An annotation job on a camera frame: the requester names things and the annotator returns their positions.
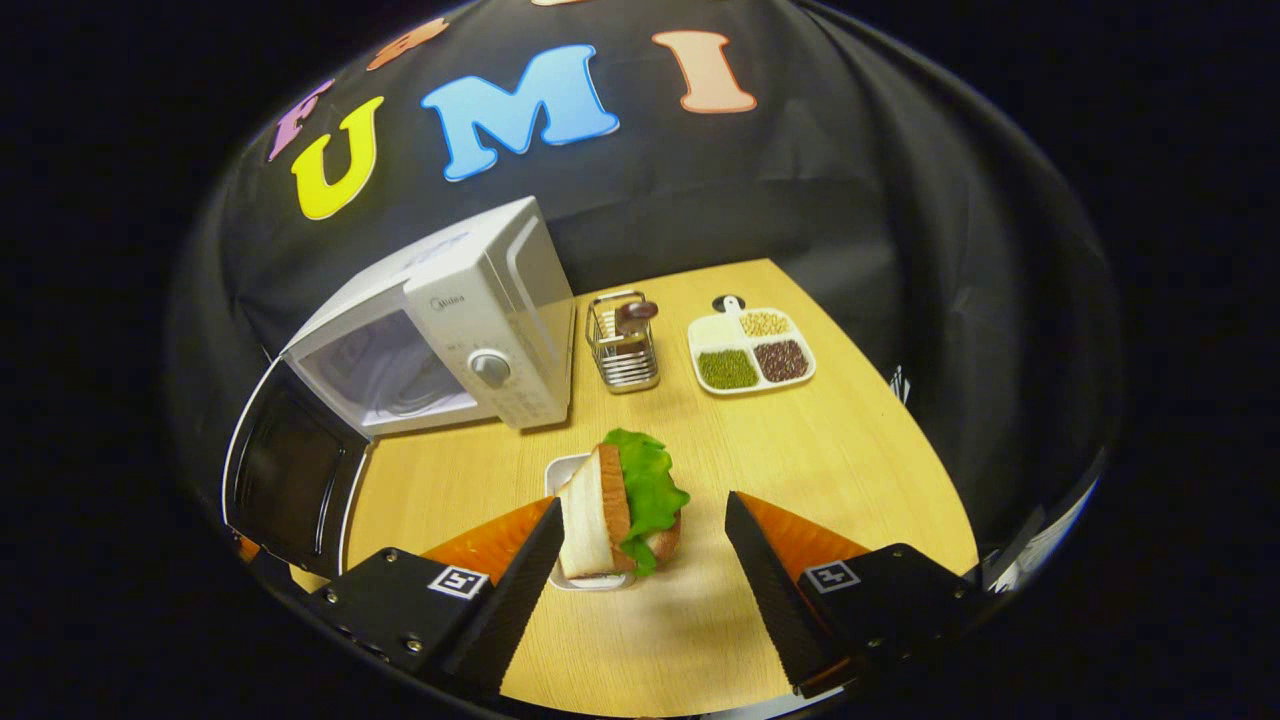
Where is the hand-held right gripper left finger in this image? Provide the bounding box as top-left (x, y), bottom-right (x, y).
top-left (305, 497), bottom-right (566, 696)

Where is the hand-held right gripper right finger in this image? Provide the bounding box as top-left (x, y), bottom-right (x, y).
top-left (725, 490), bottom-right (976, 699)

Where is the lettuce sandwich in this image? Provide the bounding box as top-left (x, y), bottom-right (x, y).
top-left (557, 429), bottom-right (691, 579)

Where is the white microwave oven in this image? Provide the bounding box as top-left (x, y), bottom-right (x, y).
top-left (222, 196), bottom-right (578, 579)

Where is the white rectangular dish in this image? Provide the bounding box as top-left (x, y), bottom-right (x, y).
top-left (545, 453), bottom-right (641, 591)

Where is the white divided plate with beans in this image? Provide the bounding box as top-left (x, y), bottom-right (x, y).
top-left (687, 295), bottom-right (817, 396)

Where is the metal wire basket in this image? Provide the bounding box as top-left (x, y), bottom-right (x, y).
top-left (585, 290), bottom-right (661, 394)

